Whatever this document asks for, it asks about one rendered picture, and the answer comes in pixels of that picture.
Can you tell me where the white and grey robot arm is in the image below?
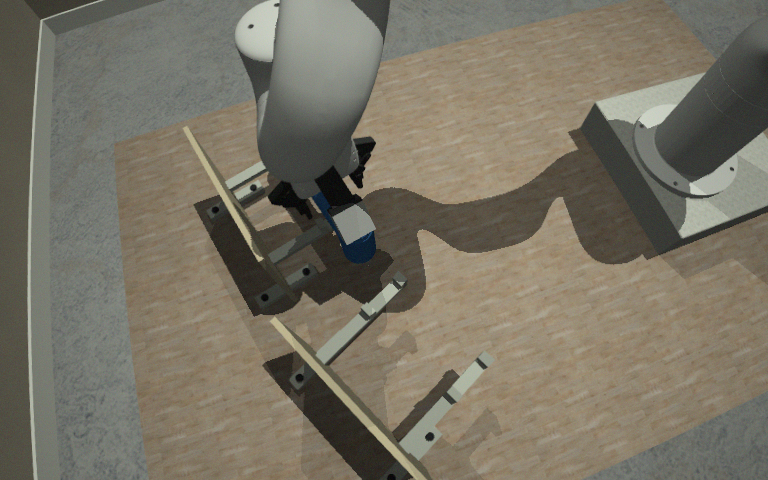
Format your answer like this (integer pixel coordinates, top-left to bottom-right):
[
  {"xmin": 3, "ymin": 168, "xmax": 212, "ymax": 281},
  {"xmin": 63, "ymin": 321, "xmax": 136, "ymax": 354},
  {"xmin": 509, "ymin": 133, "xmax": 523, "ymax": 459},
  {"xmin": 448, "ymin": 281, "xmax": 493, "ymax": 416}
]
[{"xmin": 234, "ymin": 0, "xmax": 768, "ymax": 245}]

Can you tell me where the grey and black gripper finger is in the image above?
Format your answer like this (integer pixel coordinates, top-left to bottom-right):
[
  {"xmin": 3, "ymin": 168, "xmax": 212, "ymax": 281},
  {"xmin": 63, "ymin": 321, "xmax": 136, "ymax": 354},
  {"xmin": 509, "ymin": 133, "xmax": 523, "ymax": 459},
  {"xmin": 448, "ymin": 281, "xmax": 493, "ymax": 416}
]
[
  {"xmin": 268, "ymin": 181, "xmax": 313, "ymax": 220},
  {"xmin": 349, "ymin": 136, "xmax": 376, "ymax": 189}
]

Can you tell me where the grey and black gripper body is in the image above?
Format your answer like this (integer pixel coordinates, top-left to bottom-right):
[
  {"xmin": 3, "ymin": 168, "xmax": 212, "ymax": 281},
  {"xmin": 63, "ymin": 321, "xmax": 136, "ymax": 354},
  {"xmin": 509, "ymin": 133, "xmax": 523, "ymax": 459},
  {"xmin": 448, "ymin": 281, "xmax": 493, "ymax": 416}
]
[{"xmin": 291, "ymin": 136, "xmax": 359, "ymax": 199}]

